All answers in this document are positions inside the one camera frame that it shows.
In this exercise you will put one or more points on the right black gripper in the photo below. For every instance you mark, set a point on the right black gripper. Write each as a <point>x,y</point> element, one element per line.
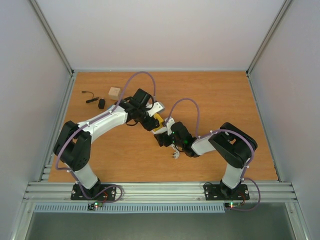
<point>163,140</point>

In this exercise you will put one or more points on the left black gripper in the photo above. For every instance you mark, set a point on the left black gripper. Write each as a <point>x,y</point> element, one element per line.
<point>151,124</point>

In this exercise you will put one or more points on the white power strip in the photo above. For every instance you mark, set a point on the white power strip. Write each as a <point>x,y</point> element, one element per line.
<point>176,153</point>

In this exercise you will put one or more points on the yellow cube plug adapter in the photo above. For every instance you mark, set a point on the yellow cube plug adapter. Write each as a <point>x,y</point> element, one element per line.
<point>160,122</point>

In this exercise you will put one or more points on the beige cube plug adapter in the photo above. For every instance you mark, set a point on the beige cube plug adapter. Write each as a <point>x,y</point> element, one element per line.
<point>114,93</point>

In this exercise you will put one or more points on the black power adapter with cable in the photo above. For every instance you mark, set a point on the black power adapter with cable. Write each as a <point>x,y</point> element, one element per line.
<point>101,102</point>

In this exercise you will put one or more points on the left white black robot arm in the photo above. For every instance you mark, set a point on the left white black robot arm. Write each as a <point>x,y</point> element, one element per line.
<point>73,146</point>

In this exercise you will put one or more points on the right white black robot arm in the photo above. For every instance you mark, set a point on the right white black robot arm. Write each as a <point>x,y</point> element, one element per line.
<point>236,147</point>

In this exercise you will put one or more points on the right small circuit board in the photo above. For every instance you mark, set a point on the right small circuit board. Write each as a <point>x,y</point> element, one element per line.
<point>232,205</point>

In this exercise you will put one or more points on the small circuit board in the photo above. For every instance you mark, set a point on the small circuit board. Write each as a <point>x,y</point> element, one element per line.
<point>94,206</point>
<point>232,205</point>

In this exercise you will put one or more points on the left small circuit board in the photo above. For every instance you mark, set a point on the left small circuit board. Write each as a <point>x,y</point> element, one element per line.
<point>94,206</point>

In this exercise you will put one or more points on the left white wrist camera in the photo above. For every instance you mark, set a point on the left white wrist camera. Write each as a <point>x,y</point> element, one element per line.
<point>157,108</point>

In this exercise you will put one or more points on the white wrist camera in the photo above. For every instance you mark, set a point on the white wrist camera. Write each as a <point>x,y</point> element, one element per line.
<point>170,122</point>
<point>157,108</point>

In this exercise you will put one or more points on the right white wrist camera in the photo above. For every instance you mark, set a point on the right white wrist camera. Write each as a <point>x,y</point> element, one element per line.
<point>170,122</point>

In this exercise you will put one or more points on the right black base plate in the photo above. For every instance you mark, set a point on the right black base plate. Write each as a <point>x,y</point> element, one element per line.
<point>220,192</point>

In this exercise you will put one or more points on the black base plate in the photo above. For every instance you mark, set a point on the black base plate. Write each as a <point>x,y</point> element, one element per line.
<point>220,192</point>
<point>100,192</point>

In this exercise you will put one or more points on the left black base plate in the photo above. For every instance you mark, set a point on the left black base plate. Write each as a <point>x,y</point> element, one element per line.
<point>100,192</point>

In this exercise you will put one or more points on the aluminium front rail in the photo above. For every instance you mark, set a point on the aluminium front rail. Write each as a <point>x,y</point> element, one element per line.
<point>157,192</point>

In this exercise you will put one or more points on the left aluminium frame post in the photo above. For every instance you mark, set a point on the left aluminium frame post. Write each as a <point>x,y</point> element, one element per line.
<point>49,32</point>

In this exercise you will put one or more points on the aluminium frame post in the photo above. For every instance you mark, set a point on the aluminium frame post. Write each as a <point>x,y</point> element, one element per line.
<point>49,32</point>
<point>269,34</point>

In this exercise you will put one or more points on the grey slotted cable duct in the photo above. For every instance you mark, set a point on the grey slotted cable duct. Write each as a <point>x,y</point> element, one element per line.
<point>131,208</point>

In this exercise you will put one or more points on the right aluminium frame post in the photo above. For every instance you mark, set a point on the right aluminium frame post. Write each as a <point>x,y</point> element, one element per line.
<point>269,34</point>

